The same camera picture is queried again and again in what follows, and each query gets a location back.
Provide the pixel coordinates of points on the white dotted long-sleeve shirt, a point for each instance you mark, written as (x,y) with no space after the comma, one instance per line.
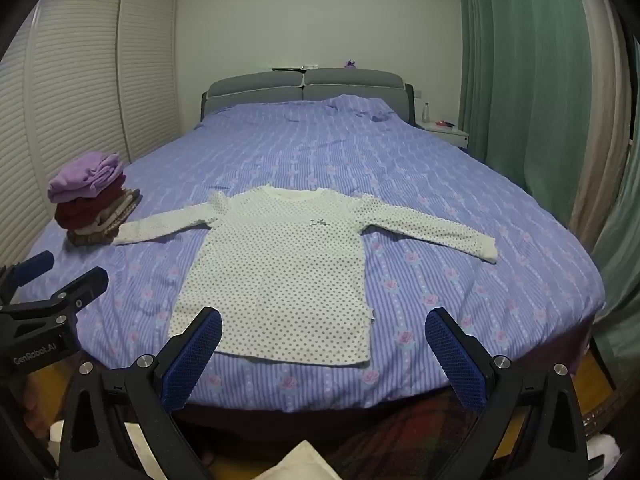
(280,285)

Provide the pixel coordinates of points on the brown folded garment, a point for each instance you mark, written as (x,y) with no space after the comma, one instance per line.
(92,237)

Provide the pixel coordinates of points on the purple folded garment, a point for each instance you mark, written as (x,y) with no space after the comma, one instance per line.
(85,175)

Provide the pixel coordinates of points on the white nightstand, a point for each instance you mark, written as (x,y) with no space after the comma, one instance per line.
(445,133)

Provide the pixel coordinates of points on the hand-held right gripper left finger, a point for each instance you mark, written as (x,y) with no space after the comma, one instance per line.
(195,360)

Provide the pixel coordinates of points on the clear bottle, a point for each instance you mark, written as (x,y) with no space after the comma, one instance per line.
(427,114)

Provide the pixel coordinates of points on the dark plaid rug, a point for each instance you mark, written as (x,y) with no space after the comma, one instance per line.
(400,435)

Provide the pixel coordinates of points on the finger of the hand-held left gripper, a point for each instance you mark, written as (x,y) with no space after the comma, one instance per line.
(35,265)
(87,285)

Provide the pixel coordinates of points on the purple floral bed sheet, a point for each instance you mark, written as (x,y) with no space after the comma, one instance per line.
(425,210)

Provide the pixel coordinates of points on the white louvered wardrobe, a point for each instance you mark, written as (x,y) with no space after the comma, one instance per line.
(75,85)

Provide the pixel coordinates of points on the dark red folded garment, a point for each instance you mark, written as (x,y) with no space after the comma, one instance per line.
(80,212)

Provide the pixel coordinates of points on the grey bed headboard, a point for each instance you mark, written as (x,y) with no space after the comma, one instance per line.
(260,85)

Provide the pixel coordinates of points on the beige folded garment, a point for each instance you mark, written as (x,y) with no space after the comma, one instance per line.
(120,210)

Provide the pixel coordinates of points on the green curtain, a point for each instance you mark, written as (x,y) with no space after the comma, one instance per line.
(520,60)

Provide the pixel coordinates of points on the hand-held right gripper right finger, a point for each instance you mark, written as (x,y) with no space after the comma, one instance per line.
(455,360)

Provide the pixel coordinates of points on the cream cloth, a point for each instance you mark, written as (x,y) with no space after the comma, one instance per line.
(305,465)

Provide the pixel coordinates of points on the dark flat book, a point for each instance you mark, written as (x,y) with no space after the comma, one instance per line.
(287,68)

